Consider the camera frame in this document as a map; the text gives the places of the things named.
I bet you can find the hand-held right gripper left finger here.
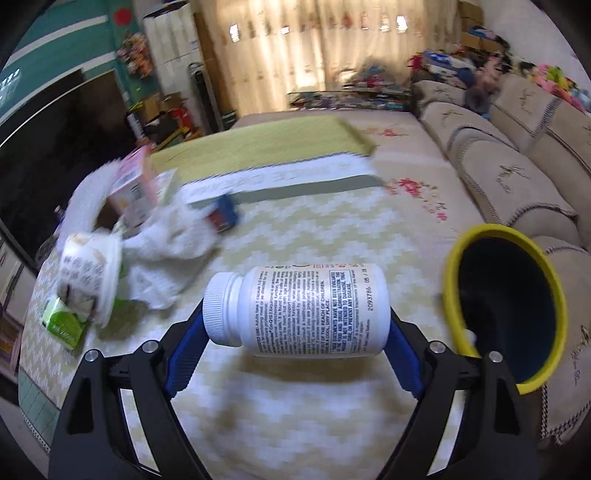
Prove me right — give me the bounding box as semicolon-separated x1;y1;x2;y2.
48;300;218;480

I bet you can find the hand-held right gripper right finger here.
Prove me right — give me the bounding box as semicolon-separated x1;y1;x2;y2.
376;307;541;480

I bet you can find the white foam net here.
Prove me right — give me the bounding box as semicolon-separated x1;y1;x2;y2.
58;159;123;243
122;198;225;311

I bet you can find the white pill bottle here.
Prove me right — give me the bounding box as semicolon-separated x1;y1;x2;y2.
203;262;392;360

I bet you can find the yellow-rimmed dark bin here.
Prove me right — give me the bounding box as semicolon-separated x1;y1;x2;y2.
442;224;568;395

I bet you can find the green packet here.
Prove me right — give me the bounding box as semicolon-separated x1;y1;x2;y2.
41;295;92;355

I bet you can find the blue snack packet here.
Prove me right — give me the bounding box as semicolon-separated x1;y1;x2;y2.
216;194;241;227

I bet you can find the pink carton box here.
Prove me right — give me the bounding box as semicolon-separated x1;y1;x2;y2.
108;145;160;232

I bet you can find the beige floral sheet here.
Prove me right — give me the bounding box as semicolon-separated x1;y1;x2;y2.
231;108;490;241

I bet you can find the beige sofa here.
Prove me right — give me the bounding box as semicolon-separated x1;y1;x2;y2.
410;74;591;448

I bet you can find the black television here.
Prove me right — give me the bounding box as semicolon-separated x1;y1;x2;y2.
0;68;137;273

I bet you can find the cardboard box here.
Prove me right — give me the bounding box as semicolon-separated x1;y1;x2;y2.
137;92;185;139

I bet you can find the tower fan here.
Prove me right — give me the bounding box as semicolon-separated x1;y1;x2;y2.
187;62;219;136

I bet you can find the cluttered low table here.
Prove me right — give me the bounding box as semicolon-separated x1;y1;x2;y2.
286;85;413;112

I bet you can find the pile of plush toys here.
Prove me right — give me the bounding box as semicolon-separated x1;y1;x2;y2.
517;58;591;114

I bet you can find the cream curtain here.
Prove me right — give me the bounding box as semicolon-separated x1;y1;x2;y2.
191;0;462;112

